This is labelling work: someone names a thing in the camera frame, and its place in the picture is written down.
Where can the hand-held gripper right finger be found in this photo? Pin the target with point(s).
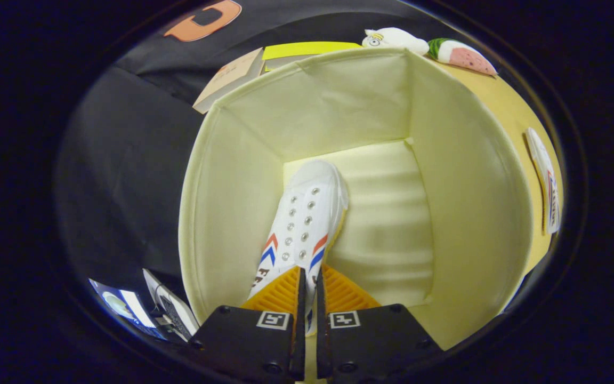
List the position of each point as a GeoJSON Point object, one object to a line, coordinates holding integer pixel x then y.
{"type": "Point", "coordinates": [322, 346]}

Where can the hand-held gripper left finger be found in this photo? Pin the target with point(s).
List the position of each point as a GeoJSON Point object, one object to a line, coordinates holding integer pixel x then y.
{"type": "Point", "coordinates": [300, 346]}

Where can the white striped canvas shoe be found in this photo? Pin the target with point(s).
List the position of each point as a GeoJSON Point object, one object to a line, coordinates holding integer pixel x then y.
{"type": "Point", "coordinates": [544, 170]}
{"type": "Point", "coordinates": [307, 213]}

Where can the cream fabric storage box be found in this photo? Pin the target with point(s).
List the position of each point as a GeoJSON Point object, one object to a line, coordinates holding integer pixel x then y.
{"type": "Point", "coordinates": [445, 213]}

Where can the open laptop computer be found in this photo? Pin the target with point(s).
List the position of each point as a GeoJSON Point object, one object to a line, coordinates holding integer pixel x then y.
{"type": "Point", "coordinates": [171, 309]}

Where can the yellow cover book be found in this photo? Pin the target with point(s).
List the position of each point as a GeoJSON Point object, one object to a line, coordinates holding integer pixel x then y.
{"type": "Point", "coordinates": [307, 50]}

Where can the white plush toy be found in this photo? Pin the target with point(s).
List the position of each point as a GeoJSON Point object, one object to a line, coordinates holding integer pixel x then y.
{"type": "Point", "coordinates": [397, 38]}

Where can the watermelon slice plush toy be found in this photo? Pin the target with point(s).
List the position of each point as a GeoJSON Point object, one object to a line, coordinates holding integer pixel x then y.
{"type": "Point", "coordinates": [464, 56]}

